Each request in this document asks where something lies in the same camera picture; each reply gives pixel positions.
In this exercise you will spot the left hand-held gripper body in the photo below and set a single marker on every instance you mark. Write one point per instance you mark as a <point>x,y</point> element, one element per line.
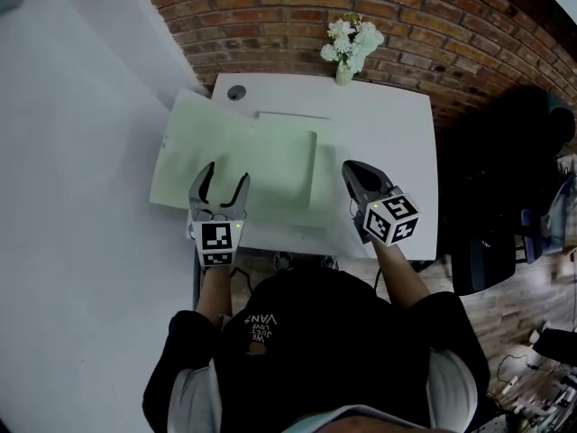
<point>216,237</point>

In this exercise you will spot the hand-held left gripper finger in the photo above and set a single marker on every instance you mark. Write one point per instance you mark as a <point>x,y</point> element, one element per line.
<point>241,196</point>
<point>197,192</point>

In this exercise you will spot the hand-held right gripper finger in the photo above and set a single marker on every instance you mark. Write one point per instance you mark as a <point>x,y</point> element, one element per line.
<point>349,178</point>
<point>385,181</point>

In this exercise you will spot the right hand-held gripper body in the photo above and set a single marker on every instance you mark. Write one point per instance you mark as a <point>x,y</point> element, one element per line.
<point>387,219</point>

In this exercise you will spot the light green cloth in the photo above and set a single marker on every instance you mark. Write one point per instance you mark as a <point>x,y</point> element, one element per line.
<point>270,151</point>

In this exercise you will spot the person's right forearm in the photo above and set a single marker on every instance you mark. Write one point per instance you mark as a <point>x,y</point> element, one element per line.
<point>399,273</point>

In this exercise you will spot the person's left forearm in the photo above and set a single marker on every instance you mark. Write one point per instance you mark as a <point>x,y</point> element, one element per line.
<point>216,291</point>

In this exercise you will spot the person's left shoe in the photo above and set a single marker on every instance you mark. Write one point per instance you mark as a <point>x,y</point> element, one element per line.
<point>283,261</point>

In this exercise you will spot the person's shoe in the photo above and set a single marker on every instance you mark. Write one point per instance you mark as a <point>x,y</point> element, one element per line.
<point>329,262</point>
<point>283,261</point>

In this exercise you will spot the person's right shoe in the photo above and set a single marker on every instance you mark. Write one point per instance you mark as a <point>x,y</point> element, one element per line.
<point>329,262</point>

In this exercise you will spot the pale green vase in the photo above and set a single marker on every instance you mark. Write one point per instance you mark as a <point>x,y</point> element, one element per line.
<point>344,76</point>

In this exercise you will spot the black office chair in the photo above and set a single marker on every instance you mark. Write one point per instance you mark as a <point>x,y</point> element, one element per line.
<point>496,174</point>

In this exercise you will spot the white flower bouquet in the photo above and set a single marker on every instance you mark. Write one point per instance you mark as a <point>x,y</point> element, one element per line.
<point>351,43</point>

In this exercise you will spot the person's black t-shirt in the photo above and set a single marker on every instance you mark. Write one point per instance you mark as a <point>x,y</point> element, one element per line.
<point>324,345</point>

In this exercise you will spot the blue chair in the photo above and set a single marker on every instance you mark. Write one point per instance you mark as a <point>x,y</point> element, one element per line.
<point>541,233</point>

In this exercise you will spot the person's white vest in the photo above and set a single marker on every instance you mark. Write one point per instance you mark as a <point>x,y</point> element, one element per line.
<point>194,399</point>

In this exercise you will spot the person's face mask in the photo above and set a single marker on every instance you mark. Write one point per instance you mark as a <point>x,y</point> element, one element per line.
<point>356,420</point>

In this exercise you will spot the black and grey equipment pile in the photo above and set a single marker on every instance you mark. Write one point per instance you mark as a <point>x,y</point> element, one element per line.
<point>559,395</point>

